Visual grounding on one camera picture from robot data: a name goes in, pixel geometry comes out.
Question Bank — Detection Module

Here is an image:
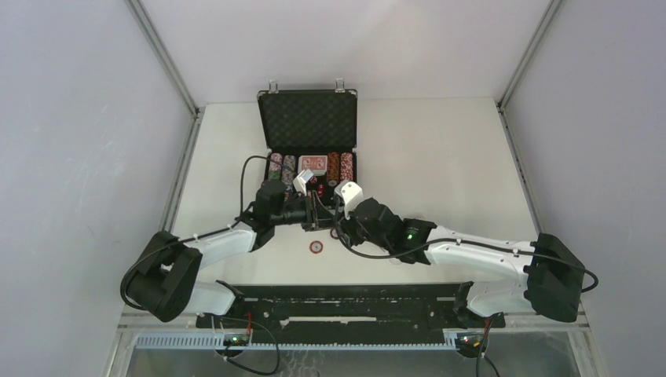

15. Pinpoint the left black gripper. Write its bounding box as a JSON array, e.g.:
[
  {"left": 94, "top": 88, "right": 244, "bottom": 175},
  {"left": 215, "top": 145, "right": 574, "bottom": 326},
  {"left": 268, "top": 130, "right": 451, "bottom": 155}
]
[{"left": 271, "top": 191, "right": 337, "bottom": 232}]

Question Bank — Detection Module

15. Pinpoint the red poker chip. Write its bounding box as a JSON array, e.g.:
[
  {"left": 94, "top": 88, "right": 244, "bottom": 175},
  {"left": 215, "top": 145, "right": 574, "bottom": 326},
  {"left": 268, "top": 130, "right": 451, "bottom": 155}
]
[{"left": 309, "top": 240, "right": 324, "bottom": 254}]

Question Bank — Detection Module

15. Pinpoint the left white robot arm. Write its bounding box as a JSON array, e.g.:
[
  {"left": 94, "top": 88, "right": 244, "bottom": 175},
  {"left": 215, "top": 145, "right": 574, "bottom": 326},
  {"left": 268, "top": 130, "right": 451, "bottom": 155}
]
[{"left": 119, "top": 181, "right": 335, "bottom": 328}]

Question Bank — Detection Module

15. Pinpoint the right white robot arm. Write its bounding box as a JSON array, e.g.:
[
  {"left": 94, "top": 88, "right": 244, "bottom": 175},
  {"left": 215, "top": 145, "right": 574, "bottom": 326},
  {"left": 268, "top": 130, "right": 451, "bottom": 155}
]
[{"left": 335, "top": 198, "right": 589, "bottom": 327}]

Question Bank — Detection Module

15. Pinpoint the red playing card deck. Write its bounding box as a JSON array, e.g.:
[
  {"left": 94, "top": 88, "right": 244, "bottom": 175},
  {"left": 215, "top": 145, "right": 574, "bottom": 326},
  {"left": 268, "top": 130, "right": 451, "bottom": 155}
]
[{"left": 298, "top": 155, "right": 328, "bottom": 176}]

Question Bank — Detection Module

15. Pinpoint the orange chip stack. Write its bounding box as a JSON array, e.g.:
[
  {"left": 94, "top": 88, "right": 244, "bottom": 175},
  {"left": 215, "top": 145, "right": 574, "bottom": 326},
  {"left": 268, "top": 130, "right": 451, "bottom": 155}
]
[{"left": 326, "top": 152, "right": 340, "bottom": 186}]

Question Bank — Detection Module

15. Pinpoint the mixed chip stack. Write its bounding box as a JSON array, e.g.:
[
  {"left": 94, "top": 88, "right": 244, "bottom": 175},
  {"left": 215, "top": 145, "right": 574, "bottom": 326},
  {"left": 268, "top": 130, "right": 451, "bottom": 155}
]
[
  {"left": 267, "top": 152, "right": 283, "bottom": 181},
  {"left": 281, "top": 155, "right": 297, "bottom": 191}
]

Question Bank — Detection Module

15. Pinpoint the red white chip stack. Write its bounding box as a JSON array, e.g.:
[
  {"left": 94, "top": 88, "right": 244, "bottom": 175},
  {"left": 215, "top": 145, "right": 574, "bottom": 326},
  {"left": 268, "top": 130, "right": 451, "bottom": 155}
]
[{"left": 340, "top": 152, "right": 354, "bottom": 181}]

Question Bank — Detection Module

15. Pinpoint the left mixed chip stack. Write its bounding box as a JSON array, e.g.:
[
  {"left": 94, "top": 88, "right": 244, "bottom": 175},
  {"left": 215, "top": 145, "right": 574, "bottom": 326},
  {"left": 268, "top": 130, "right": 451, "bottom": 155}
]
[{"left": 267, "top": 152, "right": 283, "bottom": 181}]

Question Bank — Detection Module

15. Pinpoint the black aluminium poker case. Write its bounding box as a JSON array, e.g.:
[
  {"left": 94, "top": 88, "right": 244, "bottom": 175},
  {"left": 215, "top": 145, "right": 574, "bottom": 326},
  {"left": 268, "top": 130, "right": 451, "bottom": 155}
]
[{"left": 257, "top": 79, "right": 358, "bottom": 210}]

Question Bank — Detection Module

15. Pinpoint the left controller board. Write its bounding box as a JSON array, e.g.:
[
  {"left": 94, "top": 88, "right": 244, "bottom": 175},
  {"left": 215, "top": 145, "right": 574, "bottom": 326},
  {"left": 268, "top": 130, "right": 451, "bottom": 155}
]
[{"left": 223, "top": 335, "right": 250, "bottom": 348}]

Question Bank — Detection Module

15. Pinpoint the controller board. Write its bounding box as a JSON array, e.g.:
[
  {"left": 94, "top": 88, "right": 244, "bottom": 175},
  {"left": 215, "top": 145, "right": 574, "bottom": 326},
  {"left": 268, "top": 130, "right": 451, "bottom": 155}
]
[
  {"left": 456, "top": 334, "right": 485, "bottom": 349},
  {"left": 223, "top": 335, "right": 250, "bottom": 348}
]

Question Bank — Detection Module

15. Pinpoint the right controller board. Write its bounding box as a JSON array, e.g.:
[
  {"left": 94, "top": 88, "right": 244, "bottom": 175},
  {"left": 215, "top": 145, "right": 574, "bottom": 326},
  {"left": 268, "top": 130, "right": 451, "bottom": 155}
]
[{"left": 456, "top": 334, "right": 485, "bottom": 349}]

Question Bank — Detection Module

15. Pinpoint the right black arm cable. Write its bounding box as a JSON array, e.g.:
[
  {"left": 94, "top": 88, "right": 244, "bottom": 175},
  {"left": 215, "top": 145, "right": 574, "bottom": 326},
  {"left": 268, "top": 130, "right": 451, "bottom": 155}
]
[{"left": 312, "top": 189, "right": 599, "bottom": 295}]

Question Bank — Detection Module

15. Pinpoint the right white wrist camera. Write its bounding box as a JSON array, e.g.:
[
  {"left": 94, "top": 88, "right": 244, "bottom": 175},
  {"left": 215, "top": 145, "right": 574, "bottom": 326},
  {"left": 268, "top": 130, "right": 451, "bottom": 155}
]
[{"left": 335, "top": 180, "right": 364, "bottom": 219}]

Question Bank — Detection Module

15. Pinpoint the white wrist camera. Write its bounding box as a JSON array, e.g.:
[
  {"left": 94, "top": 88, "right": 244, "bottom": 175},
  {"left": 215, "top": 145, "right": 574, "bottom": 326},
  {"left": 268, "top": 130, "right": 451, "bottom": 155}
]
[
  {"left": 292, "top": 169, "right": 314, "bottom": 195},
  {"left": 335, "top": 180, "right": 364, "bottom": 219}
]

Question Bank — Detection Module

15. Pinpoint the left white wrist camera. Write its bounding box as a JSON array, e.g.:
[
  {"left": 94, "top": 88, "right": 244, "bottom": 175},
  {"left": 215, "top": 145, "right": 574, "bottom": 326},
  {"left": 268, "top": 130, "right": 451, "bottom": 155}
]
[{"left": 292, "top": 169, "right": 314, "bottom": 195}]

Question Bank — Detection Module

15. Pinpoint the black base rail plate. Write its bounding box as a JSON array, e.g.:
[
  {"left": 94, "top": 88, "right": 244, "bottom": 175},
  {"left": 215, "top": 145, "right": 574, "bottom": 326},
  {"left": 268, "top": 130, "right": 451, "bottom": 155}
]
[{"left": 196, "top": 284, "right": 489, "bottom": 342}]

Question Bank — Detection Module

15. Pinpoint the white cable duct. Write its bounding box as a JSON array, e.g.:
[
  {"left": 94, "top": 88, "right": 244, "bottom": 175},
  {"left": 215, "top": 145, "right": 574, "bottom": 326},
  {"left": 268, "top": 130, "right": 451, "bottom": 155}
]
[{"left": 134, "top": 332, "right": 457, "bottom": 350}]

